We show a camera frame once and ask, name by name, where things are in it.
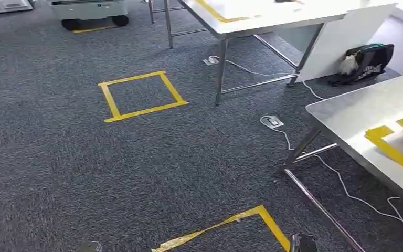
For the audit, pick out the black bag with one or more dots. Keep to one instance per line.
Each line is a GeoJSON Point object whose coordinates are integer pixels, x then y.
{"type": "Point", "coordinates": [372, 62]}

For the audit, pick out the black right robot foot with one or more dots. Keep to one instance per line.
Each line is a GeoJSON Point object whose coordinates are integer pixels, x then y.
{"type": "Point", "coordinates": [305, 243]}

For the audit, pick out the yellow tape under cart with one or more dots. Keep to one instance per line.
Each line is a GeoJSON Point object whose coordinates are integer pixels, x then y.
{"type": "Point", "coordinates": [93, 29]}

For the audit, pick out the grey floor socket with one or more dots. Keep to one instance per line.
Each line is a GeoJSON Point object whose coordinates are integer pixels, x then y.
{"type": "Point", "coordinates": [210, 61]}
{"type": "Point", "coordinates": [273, 121]}

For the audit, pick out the yellow tape on bench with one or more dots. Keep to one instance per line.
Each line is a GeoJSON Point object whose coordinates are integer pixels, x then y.
{"type": "Point", "coordinates": [389, 149]}

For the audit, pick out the grey wheeled cart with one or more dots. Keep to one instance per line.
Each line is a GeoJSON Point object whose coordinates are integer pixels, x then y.
{"type": "Point", "coordinates": [86, 10]}

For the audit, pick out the steel table with white panel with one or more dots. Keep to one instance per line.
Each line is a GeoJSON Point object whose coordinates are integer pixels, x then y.
{"type": "Point", "coordinates": [292, 17]}

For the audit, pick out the white flat device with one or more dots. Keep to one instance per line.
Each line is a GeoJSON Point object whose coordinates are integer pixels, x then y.
{"type": "Point", "coordinates": [6, 5]}

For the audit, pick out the steel work bench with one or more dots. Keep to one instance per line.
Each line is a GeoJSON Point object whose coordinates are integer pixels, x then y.
{"type": "Point", "coordinates": [354, 114]}

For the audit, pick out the crumpled yellow floor tape square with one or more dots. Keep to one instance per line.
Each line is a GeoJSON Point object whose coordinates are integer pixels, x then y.
{"type": "Point", "coordinates": [272, 226]}

